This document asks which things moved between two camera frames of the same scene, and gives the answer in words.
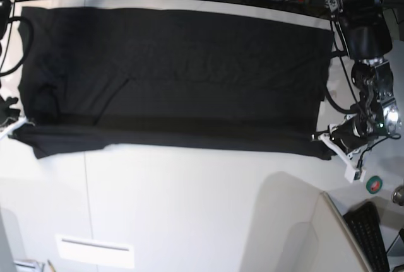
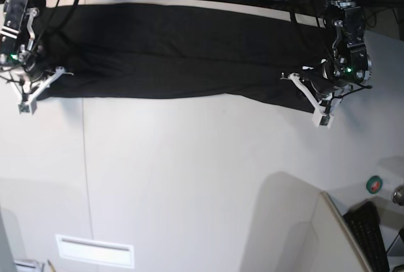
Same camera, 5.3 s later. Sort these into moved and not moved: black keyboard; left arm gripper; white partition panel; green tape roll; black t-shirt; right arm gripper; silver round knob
Moved: left arm gripper; right arm gripper; black t-shirt
Not moved: black keyboard; silver round knob; white partition panel; green tape roll
